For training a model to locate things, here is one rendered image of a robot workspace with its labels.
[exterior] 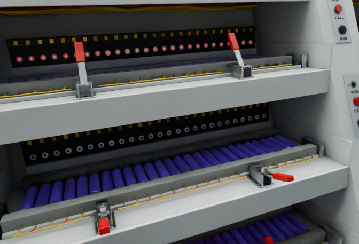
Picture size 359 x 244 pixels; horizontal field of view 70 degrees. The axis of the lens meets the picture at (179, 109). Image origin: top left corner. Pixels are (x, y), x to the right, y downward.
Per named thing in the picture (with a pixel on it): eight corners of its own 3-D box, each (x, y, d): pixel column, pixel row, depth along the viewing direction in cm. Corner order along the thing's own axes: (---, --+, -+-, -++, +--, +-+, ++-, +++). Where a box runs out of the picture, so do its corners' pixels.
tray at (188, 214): (347, 187, 50) (353, 141, 47) (-23, 304, 31) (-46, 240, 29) (276, 148, 68) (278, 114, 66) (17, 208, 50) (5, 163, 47)
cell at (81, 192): (88, 183, 48) (89, 203, 42) (78, 186, 47) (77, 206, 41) (87, 174, 47) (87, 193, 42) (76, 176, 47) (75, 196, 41)
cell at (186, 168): (181, 163, 54) (193, 178, 48) (173, 165, 53) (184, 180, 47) (181, 155, 53) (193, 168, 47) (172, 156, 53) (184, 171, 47)
